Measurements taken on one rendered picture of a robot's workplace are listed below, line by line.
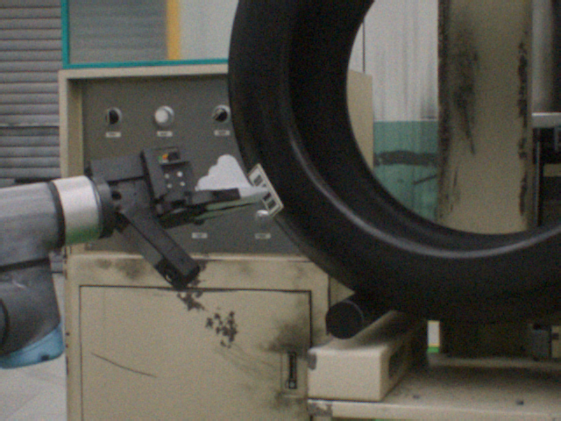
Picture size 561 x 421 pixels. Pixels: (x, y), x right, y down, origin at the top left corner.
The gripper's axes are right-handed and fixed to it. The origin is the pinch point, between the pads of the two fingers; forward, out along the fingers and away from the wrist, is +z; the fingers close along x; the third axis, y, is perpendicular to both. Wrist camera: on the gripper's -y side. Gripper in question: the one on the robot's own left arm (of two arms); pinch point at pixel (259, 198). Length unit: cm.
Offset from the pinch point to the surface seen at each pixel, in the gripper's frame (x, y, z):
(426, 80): 715, 265, 510
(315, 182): -5.9, -0.8, 4.8
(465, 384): 4.1, -27.3, 22.4
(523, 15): 2, 20, 48
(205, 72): 66, 43, 25
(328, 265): -0.6, -9.7, 6.1
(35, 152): 883, 304, 179
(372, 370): -1.8, -23.2, 7.3
